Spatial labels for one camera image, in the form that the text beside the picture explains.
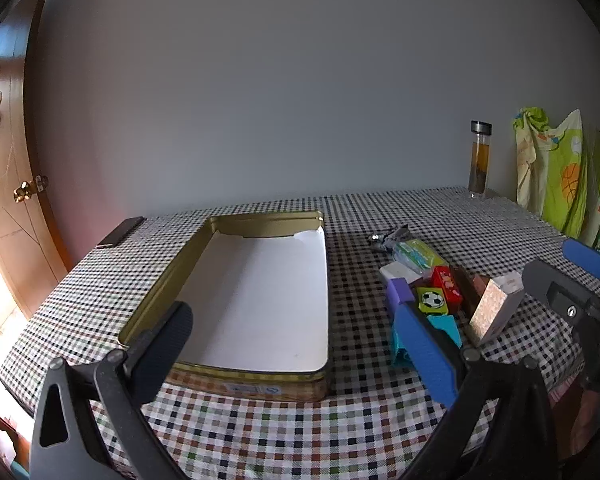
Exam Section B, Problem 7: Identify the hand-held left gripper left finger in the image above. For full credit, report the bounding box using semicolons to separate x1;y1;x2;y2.
29;301;195;480

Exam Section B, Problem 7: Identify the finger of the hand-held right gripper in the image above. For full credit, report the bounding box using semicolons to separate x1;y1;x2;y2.
522;259;600;328
562;238;600;281

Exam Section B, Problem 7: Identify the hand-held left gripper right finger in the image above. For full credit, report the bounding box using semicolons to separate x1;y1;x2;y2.
394;302;563;480

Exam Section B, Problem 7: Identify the teal toy block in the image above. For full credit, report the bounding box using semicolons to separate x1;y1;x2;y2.
391;312;463;367

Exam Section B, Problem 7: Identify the green soccer ball toy block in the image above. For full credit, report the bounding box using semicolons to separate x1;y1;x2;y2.
416;286;451;317

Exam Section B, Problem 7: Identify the white box with patterned side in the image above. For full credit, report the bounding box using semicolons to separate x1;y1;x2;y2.
467;271;526;348

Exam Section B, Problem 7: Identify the purple toy block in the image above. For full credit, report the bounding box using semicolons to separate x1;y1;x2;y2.
386;277;415;318

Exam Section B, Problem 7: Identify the brown paper box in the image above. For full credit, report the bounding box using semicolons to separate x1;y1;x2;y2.
471;274;492;303

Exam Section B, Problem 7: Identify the green dental floss pick box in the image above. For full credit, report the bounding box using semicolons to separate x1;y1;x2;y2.
390;239;448;276

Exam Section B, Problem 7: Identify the gold tin box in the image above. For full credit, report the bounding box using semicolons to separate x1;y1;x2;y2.
117;211;330;403

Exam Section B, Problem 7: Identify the silver packet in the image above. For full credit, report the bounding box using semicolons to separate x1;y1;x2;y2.
367;225;416;253

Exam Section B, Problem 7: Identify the red toy block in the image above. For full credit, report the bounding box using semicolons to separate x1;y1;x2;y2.
431;266;464;306

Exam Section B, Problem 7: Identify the dark brown wooden piece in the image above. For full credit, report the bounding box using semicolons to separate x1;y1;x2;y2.
452;266;477;311

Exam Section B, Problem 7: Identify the green yellow printed cloth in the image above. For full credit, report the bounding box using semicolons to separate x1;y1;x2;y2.
511;106;600;248

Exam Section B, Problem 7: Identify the white power bank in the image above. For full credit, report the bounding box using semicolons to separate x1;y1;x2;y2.
379;261;423;286

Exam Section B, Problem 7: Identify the black phone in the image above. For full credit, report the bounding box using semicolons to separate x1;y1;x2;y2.
96;216;146;249

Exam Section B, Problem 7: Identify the glass tea bottle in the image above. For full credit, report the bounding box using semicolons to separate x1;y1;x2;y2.
467;120;492;200

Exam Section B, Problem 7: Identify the checkered tablecloth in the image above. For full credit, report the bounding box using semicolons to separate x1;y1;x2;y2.
0;186;600;480

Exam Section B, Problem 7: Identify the wooden door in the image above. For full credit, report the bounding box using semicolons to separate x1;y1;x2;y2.
0;0;73;321

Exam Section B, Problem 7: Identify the brass door handle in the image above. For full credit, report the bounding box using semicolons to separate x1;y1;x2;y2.
14;175;49;204

